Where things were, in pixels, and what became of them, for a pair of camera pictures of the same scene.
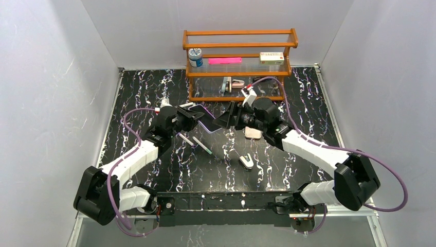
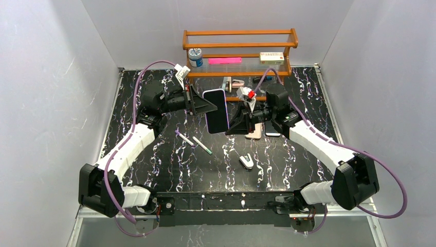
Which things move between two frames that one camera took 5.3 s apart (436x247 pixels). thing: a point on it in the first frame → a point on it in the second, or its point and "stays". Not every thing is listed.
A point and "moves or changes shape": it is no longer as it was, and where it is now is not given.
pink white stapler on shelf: x=237 y=84 stays
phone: x=205 y=120 moves or changes shape
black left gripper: x=185 y=118 → x=191 y=100
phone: x=252 y=133 stays
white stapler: x=246 y=161 stays
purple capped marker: x=184 y=138 stays
